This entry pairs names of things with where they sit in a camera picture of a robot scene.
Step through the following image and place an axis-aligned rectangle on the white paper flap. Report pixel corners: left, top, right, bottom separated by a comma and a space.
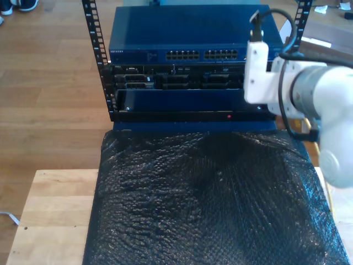
279, 18, 292, 39

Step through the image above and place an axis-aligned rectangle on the brown cardboard monitor box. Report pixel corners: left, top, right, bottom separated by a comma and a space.
275, 19, 353, 168

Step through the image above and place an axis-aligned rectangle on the black rack shelf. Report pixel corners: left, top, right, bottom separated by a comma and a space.
109, 88, 278, 123

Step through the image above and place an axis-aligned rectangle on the black rack server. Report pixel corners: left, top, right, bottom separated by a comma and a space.
110, 63, 246, 91

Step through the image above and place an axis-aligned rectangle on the black bubble-wrap mat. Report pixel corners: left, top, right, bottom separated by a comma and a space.
82, 129, 351, 265

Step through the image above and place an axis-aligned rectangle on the dark blue shoe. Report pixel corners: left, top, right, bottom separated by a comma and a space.
18, 0, 40, 12

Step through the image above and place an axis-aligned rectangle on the white flat strip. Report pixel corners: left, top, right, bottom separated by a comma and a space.
0, 210, 21, 226

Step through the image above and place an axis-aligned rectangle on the black perforated rack post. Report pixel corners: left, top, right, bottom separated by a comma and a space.
284, 0, 314, 56
81, 0, 116, 122

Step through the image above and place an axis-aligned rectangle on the blue rack base plate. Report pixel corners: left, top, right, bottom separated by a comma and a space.
112, 121, 278, 133

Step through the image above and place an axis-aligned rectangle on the blue network switch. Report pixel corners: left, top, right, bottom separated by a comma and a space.
108, 4, 285, 66

